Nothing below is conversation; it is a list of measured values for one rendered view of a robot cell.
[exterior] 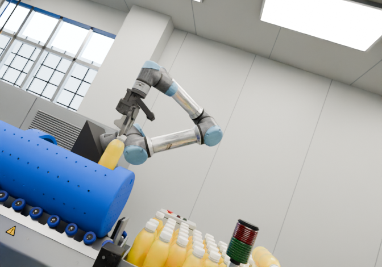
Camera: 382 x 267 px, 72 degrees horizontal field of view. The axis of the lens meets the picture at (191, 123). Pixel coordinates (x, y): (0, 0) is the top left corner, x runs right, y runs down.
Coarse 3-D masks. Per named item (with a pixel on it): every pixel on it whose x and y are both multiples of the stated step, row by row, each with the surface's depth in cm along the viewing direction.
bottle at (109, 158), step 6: (120, 138) 112; (114, 144) 110; (120, 144) 111; (108, 150) 109; (114, 150) 109; (120, 150) 110; (102, 156) 109; (108, 156) 108; (114, 156) 109; (120, 156) 111; (102, 162) 108; (108, 162) 108; (114, 162) 109
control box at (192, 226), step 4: (164, 212) 131; (164, 216) 131; (168, 216) 131; (172, 216) 131; (176, 216) 133; (164, 220) 130; (176, 220) 130; (180, 220) 130; (184, 220) 132; (188, 220) 138; (164, 224) 130; (176, 224) 130; (180, 224) 130; (188, 224) 130; (192, 224) 132; (176, 228) 130; (192, 228) 130; (192, 232) 129
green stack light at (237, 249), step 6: (234, 240) 71; (228, 246) 72; (234, 246) 70; (240, 246) 69; (246, 246) 69; (252, 246) 71; (228, 252) 71; (234, 252) 69; (240, 252) 69; (246, 252) 69; (234, 258) 69; (240, 258) 69; (246, 258) 69
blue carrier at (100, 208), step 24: (0, 120) 108; (0, 144) 100; (24, 144) 102; (48, 144) 105; (0, 168) 98; (24, 168) 98; (48, 168) 98; (72, 168) 100; (96, 168) 102; (120, 168) 108; (24, 192) 98; (48, 192) 96; (72, 192) 96; (96, 192) 96; (120, 192) 102; (72, 216) 97; (96, 216) 95
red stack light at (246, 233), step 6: (234, 228) 74; (240, 228) 71; (246, 228) 70; (234, 234) 72; (240, 234) 70; (246, 234) 70; (252, 234) 70; (240, 240) 70; (246, 240) 70; (252, 240) 70
